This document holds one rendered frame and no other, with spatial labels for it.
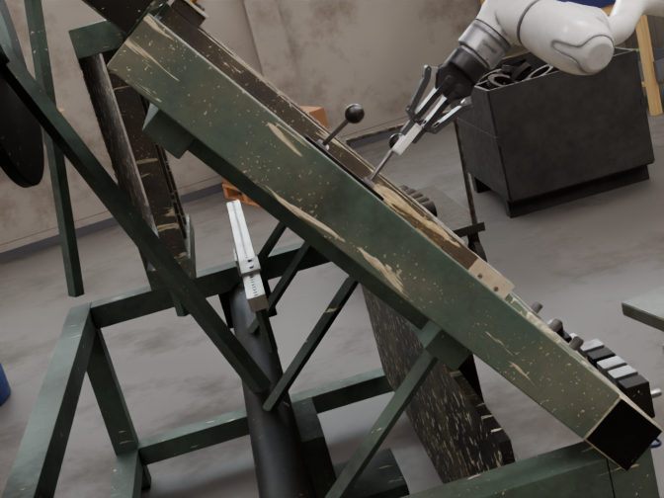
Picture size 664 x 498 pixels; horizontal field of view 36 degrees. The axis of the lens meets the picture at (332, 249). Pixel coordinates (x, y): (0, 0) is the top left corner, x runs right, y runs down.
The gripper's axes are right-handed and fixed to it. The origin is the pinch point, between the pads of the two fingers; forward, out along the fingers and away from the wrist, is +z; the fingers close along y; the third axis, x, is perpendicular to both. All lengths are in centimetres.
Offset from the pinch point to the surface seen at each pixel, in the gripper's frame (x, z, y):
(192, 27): 42, 10, -44
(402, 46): 794, -93, 142
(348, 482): -15, 59, 31
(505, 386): 180, 45, 145
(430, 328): -15.7, 25.1, 23.1
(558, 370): -26, 15, 44
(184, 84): -26, 17, -41
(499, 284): 41, 11, 53
